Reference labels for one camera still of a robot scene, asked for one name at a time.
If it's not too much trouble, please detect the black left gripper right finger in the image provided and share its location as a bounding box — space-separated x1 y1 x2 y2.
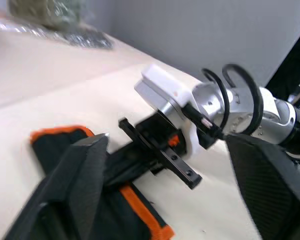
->
225 133 300 240

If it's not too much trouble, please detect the thin black cable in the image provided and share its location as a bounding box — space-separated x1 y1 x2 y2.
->
182 67 231 141

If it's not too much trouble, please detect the thick black cable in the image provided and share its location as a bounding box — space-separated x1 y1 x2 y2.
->
221 63 264 136

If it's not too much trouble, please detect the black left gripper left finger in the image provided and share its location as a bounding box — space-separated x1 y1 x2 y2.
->
4 133 110 240

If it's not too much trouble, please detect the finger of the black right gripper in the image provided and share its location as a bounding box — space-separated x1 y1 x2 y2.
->
106 143 153 176
103 159 164 188

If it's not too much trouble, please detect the beige green bag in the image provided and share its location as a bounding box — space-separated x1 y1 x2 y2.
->
8 0 81 29

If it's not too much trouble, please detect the black orange-trimmed tool roll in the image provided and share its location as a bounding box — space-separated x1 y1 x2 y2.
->
29 125 176 240

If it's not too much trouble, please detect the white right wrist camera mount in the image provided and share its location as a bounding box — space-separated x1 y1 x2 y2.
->
133 63 216 161

